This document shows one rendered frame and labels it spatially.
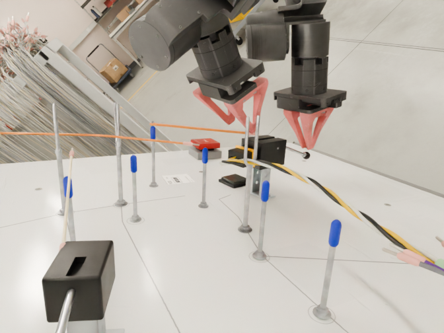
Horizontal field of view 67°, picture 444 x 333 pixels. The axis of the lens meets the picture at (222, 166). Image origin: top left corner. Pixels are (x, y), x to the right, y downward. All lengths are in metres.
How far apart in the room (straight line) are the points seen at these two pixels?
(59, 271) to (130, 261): 0.14
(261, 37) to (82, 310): 0.42
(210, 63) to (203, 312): 0.29
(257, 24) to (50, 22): 8.06
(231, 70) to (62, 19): 8.10
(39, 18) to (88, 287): 8.37
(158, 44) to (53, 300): 0.25
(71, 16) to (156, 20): 8.14
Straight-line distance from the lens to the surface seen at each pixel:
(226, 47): 0.44
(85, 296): 0.23
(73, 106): 1.01
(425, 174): 1.82
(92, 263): 0.23
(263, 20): 0.55
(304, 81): 0.54
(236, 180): 0.56
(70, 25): 8.49
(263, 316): 0.30
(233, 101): 0.43
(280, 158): 0.52
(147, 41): 0.38
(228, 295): 0.32
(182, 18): 0.37
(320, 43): 0.54
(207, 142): 0.71
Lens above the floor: 1.42
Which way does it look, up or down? 31 degrees down
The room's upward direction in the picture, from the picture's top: 47 degrees counter-clockwise
